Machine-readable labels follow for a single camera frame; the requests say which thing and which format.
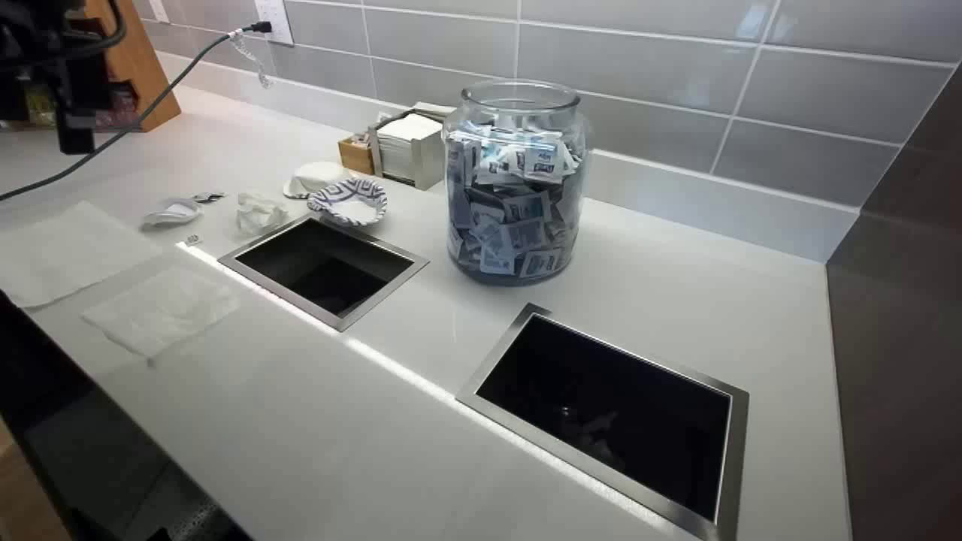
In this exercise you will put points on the small steel-framed counter opening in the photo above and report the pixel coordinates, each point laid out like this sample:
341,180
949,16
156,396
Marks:
324,266

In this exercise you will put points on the dark counter base front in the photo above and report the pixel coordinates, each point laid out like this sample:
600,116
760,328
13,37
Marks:
71,440

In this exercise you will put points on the large white paper towel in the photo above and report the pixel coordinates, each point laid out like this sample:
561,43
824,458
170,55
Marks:
71,252

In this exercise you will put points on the white round lid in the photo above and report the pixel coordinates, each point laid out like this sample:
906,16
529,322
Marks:
316,180

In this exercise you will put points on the crumpled clear plastic wrapper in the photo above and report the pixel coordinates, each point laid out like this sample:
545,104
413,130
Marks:
261,213

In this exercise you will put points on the glass jar with packets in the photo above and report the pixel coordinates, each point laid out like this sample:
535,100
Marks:
516,190

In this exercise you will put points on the white napkin box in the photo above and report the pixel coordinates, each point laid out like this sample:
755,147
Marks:
413,150

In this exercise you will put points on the small brown wooden box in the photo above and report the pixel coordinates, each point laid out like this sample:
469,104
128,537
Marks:
355,155

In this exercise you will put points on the dark brown side cabinet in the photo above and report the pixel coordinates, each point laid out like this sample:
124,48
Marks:
904,331

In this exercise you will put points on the small white paper towel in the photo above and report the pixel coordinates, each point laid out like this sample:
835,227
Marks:
160,310

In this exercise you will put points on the small white crumpled wrapper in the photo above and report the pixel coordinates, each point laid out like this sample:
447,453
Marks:
170,213

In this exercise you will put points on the large steel-framed counter opening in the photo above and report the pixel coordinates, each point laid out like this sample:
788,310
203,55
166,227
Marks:
612,410

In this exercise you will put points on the white wall power outlet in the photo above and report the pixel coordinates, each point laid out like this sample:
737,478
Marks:
274,18

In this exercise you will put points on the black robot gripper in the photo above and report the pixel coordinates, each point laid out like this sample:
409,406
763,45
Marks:
41,48

